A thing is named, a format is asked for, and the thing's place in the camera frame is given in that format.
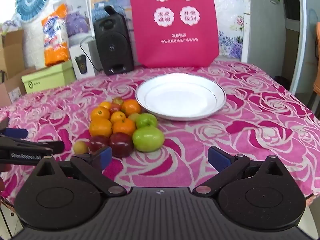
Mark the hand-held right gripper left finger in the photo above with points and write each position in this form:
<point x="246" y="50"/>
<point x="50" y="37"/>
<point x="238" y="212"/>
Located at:
<point x="105" y="158"/>

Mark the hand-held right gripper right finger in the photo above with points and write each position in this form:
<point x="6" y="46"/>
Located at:
<point x="218" y="158"/>

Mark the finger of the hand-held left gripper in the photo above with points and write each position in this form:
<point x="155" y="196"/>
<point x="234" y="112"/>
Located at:
<point x="45" y="146"/>
<point x="16" y="133"/>

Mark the dark red plum back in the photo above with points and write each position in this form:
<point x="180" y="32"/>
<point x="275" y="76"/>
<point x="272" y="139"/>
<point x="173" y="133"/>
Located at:
<point x="98" y="142"/>

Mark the dark red plum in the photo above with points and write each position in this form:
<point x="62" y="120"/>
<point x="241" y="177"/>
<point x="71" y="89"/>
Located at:
<point x="121" y="144"/>
<point x="98" y="142"/>

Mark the dark red plum front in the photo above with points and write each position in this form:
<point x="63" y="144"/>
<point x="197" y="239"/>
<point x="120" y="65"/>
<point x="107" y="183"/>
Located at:
<point x="121" y="144"/>

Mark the yellow-brown plum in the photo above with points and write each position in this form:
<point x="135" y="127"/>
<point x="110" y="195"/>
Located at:
<point x="80" y="147"/>

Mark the large green apple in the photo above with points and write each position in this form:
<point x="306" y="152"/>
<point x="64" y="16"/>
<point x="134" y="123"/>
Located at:
<point x="148" y="138"/>

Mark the small green apple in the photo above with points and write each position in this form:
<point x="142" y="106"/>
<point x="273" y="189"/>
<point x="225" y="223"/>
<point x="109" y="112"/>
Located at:
<point x="146" y="120"/>

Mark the white plate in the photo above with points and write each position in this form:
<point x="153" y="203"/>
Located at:
<point x="180" y="97"/>

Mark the pink rose-patterned tablecloth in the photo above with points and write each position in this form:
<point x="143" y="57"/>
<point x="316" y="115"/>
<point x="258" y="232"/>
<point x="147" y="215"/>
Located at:
<point x="250" y="130"/>

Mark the small orange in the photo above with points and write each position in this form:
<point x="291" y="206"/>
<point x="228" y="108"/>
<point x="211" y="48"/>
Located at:
<point x="118" y="117"/>
<point x="105" y="104"/>

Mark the labelled brown cardboard box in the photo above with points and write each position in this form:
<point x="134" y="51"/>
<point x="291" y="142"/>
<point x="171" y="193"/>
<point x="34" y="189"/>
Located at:
<point x="15" y="85"/>

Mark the red tomato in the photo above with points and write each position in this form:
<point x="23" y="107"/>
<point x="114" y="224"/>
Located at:
<point x="115" y="108"/>

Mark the green-red tomato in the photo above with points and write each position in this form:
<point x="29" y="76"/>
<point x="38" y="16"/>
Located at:
<point x="117" y="100"/>

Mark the green box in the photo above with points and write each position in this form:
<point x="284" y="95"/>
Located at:
<point x="47" y="78"/>

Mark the white box with cup print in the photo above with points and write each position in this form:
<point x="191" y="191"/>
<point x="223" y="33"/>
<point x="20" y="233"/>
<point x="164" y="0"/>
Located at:
<point x="81" y="62"/>

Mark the orange tissue pack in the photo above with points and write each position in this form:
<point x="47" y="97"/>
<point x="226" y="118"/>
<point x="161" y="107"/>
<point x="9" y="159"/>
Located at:
<point x="55" y="37"/>

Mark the black speaker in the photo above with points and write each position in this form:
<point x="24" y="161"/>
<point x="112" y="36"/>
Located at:
<point x="113" y="45"/>

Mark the pink tote bag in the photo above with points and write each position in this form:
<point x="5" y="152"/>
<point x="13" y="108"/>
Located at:
<point x="175" y="42"/>

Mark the purple bedding poster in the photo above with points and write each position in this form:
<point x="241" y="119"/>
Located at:
<point x="75" y="22"/>

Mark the large blue paper fan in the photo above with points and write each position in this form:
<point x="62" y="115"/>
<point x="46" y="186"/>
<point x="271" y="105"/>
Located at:
<point x="32" y="0"/>

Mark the blue bedding poster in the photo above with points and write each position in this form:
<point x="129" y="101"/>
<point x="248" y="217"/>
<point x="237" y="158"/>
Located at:
<point x="100" y="7"/>

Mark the floral wall poster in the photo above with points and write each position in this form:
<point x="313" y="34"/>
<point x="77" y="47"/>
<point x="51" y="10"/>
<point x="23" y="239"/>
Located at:
<point x="230" y="30"/>

